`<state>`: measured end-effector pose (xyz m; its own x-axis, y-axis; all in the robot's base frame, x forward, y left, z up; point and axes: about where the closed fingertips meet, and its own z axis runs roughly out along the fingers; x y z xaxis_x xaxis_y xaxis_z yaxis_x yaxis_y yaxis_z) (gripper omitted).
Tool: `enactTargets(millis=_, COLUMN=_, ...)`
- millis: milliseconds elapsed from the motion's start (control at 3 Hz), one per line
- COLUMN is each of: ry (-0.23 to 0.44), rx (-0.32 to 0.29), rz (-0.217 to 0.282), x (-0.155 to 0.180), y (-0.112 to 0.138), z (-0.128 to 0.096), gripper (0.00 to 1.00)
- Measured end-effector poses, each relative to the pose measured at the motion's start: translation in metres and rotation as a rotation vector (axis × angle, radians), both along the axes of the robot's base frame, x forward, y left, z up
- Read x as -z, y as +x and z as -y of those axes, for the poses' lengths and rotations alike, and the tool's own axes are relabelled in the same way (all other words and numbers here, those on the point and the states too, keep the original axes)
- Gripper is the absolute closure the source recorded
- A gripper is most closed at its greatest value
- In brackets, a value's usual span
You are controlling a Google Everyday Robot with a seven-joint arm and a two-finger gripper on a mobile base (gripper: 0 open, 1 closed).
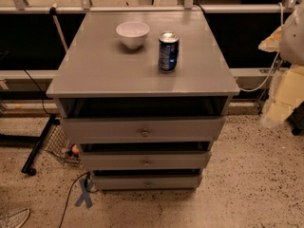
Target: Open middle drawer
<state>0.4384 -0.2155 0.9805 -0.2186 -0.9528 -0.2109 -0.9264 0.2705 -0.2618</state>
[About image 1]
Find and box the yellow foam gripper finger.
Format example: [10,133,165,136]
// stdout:
[260,66,304,128]
[258,27,282,52]

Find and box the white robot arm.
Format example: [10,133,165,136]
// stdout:
[258,1,304,128]

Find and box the grey drawer cabinet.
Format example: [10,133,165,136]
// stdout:
[47,10,239,178]

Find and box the grey top drawer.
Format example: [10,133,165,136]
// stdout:
[62,117,225,144]

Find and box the blue soda can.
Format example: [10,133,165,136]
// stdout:
[159,31,180,72]

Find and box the white ceramic bowl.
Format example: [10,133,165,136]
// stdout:
[116,21,150,48]

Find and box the blue tape cross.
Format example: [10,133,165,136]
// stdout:
[75,179,93,208]

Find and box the black metal stand leg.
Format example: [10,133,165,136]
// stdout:
[21,114,56,176]

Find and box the white fan grille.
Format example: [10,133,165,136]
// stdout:
[0,208,30,228]

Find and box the white cable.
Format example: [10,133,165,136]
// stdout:
[237,2,285,93]

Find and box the metal railing frame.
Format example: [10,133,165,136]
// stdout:
[0,0,304,66]

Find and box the black floor cable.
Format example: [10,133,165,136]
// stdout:
[58,171,90,228]

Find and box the wire mesh basket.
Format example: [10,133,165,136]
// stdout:
[44,125,80,166]

